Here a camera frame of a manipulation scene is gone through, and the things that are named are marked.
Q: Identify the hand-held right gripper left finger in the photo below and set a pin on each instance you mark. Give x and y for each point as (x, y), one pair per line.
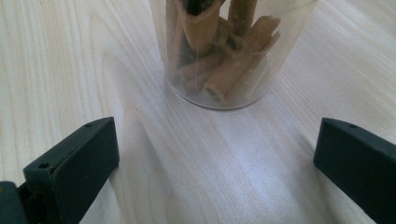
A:
(81, 161)

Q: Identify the tan-lidded jar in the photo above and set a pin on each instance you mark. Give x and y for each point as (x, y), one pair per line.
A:
(186, 93)

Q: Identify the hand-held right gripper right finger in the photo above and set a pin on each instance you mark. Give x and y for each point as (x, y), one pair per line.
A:
(361, 165)

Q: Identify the bundle of cinnamon sticks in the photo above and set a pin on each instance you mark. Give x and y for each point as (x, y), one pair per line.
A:
(224, 77)

